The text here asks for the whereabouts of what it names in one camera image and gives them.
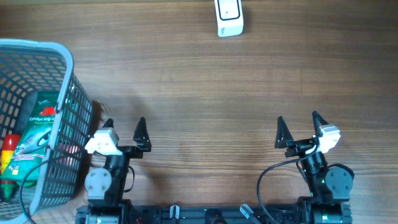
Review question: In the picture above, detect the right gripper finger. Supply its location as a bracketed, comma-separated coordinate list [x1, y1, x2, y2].
[274, 116, 294, 147]
[312, 111, 328, 132]

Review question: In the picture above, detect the green 3M gloves packet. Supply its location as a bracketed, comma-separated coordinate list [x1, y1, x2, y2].
[4, 91, 59, 185]

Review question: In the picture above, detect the red tube with green cap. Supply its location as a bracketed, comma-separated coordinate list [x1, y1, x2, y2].
[0, 134, 22, 200]

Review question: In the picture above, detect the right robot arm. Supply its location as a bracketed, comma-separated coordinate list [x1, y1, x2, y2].
[269, 111, 354, 224]

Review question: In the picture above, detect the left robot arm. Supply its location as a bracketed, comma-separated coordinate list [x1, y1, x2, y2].
[75, 117, 152, 224]

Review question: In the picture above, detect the white barcode scanner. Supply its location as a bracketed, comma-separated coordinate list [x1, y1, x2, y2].
[214, 0, 244, 37]

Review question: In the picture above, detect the grey plastic mesh basket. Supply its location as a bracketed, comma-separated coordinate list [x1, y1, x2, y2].
[1, 39, 94, 223]

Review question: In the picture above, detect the black right camera cable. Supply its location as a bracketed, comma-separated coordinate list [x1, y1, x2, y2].
[256, 135, 321, 224]

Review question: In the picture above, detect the black camera cable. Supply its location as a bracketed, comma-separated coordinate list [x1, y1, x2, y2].
[19, 148, 91, 224]
[256, 135, 321, 224]

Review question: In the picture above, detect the black left camera cable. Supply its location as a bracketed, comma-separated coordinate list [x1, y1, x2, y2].
[19, 148, 91, 224]

